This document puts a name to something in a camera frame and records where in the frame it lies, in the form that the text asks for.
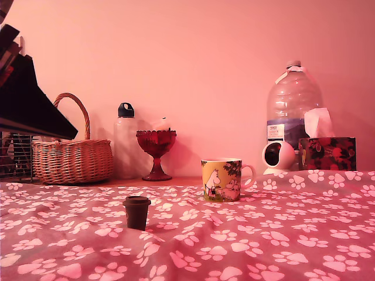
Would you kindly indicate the brown coffee capsule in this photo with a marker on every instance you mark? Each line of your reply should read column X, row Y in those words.
column 136, row 213

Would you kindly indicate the floral tissue box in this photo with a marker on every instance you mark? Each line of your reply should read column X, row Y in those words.
column 328, row 153

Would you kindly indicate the red glass goblet bowl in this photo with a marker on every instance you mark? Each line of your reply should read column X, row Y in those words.
column 155, row 143

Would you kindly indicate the large clear water bottle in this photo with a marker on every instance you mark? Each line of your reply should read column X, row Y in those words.
column 290, row 96

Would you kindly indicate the white tissue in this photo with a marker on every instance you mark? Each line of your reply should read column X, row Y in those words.
column 317, row 123

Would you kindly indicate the yellow cartoon mug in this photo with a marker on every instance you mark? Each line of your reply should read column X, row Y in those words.
column 216, row 181

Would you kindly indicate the clear bottle with black cap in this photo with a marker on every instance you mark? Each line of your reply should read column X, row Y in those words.
column 124, row 146

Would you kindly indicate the small white round camera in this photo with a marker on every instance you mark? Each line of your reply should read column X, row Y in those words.
column 284, row 155

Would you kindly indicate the paw-print cloth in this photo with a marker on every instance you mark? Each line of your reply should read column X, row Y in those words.
column 187, row 248

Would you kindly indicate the small pale wrapped object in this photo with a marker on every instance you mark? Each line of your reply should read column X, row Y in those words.
column 160, row 124

